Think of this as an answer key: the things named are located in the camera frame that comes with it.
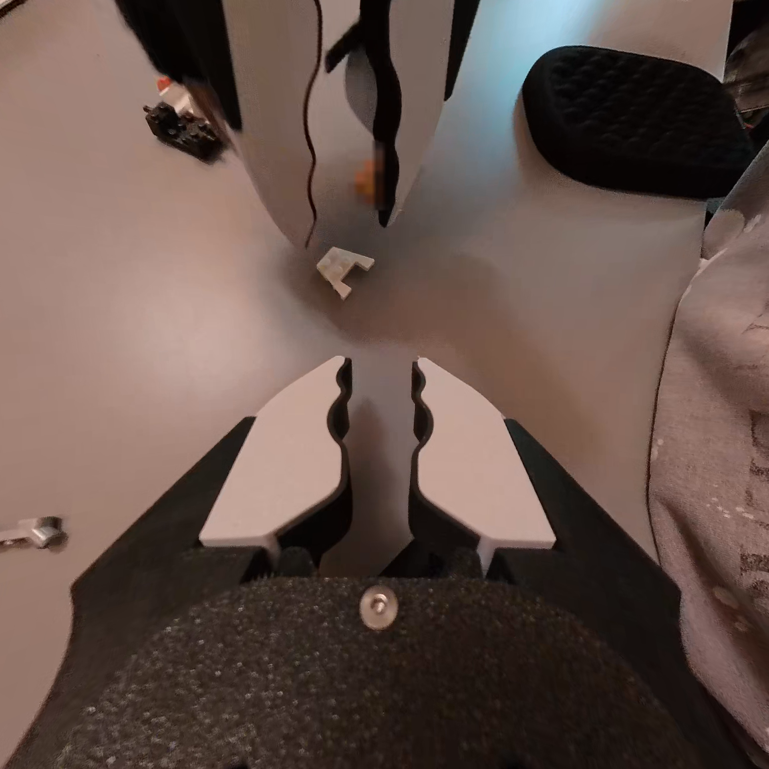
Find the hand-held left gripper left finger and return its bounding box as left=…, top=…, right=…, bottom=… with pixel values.
left=199, top=357, right=355, bottom=551

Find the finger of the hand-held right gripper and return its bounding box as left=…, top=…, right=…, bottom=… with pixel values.
left=343, top=0, right=456, bottom=228
left=226, top=0, right=322, bottom=251

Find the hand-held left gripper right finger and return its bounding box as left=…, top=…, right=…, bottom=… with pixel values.
left=409, top=357, right=558, bottom=554

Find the orange white lego car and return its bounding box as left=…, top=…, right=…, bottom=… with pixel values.
left=141, top=74, right=230, bottom=164

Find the orange printed lego piece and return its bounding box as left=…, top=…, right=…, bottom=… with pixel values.
left=354, top=145, right=393, bottom=200

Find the white wing lego piece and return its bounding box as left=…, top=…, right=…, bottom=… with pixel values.
left=315, top=246, right=377, bottom=300

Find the grey bumpy lego piece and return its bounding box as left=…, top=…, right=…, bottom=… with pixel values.
left=0, top=516, right=70, bottom=552

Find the black textured pad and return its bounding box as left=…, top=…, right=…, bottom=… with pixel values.
left=519, top=45, right=757, bottom=203

